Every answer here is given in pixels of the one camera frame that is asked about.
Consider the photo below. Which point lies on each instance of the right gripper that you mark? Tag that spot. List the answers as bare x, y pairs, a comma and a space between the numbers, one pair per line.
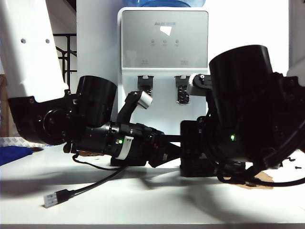
209, 138

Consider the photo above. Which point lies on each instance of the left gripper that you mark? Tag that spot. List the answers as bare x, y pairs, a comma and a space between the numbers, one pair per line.
143, 143

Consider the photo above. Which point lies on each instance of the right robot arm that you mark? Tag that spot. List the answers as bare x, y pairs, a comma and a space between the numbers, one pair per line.
240, 83

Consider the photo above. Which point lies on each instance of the black USB hub box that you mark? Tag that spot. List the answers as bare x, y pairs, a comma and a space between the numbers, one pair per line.
128, 163

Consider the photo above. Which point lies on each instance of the black dispenser tap paddle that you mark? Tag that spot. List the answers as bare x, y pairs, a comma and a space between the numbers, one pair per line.
144, 82
181, 94

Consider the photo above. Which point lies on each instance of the round brown cardboard scrap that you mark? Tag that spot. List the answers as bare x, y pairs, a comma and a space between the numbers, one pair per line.
90, 153

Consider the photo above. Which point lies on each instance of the large torn brown cardboard scrap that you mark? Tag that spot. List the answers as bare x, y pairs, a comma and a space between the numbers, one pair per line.
265, 177

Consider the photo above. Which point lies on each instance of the white AUX water dispenser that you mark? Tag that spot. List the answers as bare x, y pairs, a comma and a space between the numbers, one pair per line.
164, 47

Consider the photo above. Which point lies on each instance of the blue water jug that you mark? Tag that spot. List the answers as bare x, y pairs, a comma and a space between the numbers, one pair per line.
164, 3

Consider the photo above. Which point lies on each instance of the blue cloth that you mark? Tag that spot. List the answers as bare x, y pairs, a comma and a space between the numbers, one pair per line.
12, 155

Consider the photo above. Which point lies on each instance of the white double-sided tape roll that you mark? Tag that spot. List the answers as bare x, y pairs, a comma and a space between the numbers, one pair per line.
9, 142

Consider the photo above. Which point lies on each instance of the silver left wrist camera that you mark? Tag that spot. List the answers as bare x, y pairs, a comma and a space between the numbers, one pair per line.
145, 99

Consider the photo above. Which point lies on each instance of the wooden frame with plastic wrap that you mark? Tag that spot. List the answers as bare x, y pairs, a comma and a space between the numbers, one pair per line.
2, 107

